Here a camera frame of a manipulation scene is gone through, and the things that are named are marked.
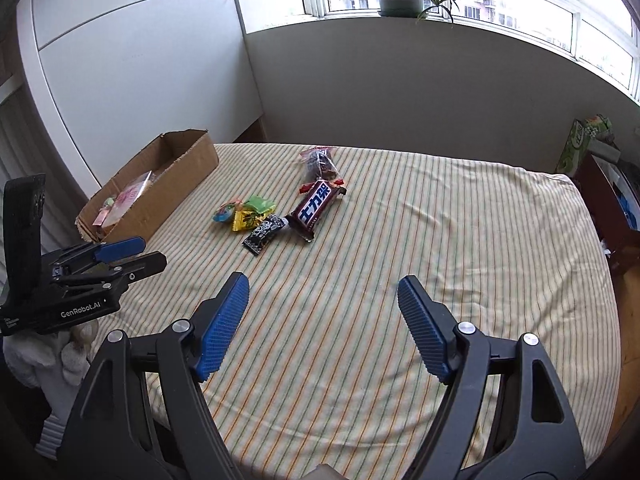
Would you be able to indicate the brown chocolate bar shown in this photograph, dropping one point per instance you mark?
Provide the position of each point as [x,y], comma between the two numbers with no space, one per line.
[312,207]

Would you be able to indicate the clear dark prune packet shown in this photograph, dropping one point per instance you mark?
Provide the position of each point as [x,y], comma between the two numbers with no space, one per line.
[320,162]

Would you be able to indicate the white crumpled cloth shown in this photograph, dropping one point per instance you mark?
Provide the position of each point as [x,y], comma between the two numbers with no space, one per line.
[35,365]

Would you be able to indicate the sliced bread packet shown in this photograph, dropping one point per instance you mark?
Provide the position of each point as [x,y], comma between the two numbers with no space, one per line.
[127,195]

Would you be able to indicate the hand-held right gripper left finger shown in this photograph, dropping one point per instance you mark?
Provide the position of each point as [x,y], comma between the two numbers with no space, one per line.
[222,330]

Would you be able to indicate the yellow candy packet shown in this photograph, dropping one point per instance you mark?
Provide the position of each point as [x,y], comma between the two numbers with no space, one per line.
[245,221]

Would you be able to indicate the white cabinet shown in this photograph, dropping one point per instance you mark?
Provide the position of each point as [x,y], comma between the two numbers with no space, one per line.
[140,70]

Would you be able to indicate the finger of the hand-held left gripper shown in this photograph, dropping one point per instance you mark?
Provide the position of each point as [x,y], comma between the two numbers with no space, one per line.
[120,248]
[145,265]

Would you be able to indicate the blue plastic item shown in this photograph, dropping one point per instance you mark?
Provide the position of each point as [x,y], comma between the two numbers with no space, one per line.
[631,207]

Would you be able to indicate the brown cardboard box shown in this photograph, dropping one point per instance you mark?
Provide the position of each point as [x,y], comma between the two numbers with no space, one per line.
[185,165]

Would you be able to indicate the light green candy packet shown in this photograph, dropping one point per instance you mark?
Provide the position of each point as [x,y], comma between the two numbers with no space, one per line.
[260,204]

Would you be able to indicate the striped bed sheet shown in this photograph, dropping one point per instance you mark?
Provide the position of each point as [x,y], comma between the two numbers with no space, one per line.
[400,240]

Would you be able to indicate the black patterned candy packet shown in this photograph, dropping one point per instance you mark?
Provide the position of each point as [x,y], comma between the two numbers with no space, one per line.
[262,232]

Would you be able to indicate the white window frame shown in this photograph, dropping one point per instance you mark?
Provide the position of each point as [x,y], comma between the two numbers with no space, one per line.
[550,15]

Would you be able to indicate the dark red storage box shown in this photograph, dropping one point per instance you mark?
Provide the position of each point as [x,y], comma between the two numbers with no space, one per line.
[607,230]

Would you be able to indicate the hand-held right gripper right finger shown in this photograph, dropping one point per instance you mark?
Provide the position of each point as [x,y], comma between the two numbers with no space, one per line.
[425,325]

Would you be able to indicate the colourful round candy packet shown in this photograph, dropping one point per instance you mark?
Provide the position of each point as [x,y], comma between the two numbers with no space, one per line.
[223,212]

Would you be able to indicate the green carton box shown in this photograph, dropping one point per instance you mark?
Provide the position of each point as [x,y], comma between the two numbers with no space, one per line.
[575,145]

